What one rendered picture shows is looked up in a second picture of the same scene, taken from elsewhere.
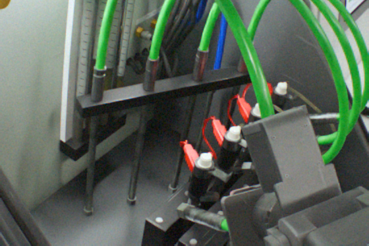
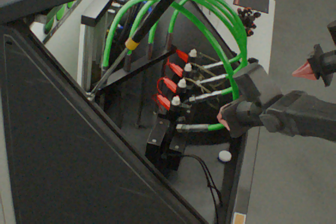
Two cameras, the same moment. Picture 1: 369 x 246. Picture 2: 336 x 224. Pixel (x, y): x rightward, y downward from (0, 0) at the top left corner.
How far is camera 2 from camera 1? 0.50 m
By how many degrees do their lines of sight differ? 17
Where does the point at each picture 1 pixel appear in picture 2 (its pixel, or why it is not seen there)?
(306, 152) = (266, 81)
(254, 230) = (239, 122)
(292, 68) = (193, 40)
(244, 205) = (231, 112)
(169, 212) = (157, 135)
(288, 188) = (263, 96)
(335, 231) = (296, 105)
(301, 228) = (281, 108)
